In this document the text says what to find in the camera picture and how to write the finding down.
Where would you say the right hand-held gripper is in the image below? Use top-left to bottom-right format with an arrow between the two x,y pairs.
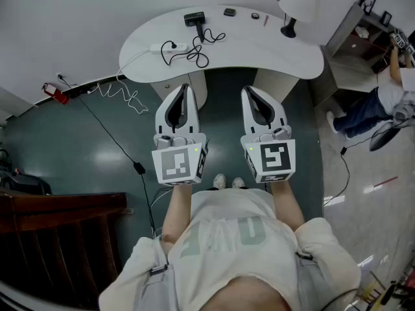
240,85 -> 297,185

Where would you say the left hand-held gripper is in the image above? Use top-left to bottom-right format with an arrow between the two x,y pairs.
151,83 -> 209,186

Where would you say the white power strip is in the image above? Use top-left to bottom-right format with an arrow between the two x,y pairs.
149,42 -> 189,55

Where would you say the person's right forearm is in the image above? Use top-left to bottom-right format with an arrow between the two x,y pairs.
270,181 -> 306,232

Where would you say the person's left forearm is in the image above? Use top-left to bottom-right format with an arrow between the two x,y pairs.
161,185 -> 193,251

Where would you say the black hair dryer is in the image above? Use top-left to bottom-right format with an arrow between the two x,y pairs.
184,11 -> 206,43

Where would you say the grey shelf unit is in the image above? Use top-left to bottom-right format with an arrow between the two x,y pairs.
319,1 -> 400,109

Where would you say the white shade table lamp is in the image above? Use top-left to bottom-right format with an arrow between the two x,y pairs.
276,0 -> 320,39

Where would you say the black office chair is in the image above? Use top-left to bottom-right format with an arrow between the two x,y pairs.
369,102 -> 410,152

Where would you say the person in white shirt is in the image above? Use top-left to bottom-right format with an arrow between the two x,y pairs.
99,188 -> 362,311

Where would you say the red white stick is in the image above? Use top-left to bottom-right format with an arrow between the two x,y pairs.
372,176 -> 399,187

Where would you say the dark wooden chair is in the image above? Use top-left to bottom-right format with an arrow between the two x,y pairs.
0,191 -> 136,304

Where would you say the black bag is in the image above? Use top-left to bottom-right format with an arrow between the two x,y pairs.
0,170 -> 53,196

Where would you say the white ribbed table pedestal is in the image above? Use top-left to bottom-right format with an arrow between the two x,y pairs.
254,69 -> 301,105

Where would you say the long black cable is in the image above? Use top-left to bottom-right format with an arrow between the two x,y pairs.
57,75 -> 157,239

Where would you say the white cable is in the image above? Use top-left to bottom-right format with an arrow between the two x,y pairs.
86,47 -> 152,115

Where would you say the black floor cable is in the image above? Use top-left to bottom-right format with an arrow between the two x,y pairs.
324,134 -> 395,207

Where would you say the large black picture frame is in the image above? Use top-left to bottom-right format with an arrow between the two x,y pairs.
359,0 -> 377,15

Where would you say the grey harness strap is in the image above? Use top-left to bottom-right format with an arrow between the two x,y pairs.
134,235 -> 178,311

